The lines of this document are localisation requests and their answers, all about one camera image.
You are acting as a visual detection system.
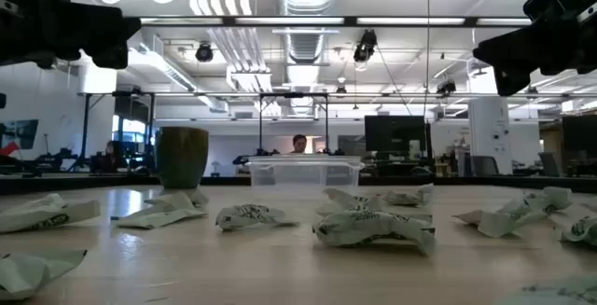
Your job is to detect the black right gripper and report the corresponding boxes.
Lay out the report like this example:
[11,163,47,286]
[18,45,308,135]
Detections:
[472,15,597,97]

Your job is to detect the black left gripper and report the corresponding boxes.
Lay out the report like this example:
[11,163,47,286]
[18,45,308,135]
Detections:
[0,1,142,71]

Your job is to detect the white column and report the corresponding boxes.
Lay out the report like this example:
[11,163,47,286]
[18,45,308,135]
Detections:
[467,95,514,175]

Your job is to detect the grey office chair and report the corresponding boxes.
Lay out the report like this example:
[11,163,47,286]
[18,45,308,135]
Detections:
[470,155,500,177]

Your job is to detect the person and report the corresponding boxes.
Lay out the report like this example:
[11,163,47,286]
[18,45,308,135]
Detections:
[289,133,309,155]
[95,140,125,173]

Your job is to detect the dark green cup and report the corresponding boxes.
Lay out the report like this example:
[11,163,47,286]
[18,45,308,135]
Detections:
[155,126,210,190]

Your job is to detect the clear plastic bin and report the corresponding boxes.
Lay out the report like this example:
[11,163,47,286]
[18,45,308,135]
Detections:
[246,153,366,202]

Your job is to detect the white rectangular ceiling duct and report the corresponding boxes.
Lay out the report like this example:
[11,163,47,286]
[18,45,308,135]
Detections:
[125,46,229,113]

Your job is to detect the black ceiling camera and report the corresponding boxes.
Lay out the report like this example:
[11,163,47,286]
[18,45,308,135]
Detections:
[436,79,458,96]
[194,41,215,63]
[353,28,379,63]

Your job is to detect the thin hanging cable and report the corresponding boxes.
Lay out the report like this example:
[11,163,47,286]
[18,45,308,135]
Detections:
[424,0,431,118]

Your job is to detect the black background rig frame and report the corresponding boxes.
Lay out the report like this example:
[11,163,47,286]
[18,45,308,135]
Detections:
[78,89,158,173]
[257,91,330,156]

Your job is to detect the black overhead frame bar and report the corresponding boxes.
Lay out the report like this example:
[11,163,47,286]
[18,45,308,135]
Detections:
[138,14,534,29]

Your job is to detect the thin slanted cable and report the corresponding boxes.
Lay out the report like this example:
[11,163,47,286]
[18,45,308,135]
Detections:
[374,46,415,118]

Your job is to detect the dark wall picture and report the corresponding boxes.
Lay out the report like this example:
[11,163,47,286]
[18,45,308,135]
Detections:
[0,118,40,151]

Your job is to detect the black table edge frame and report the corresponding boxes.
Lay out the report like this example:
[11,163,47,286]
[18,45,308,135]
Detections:
[0,172,597,195]

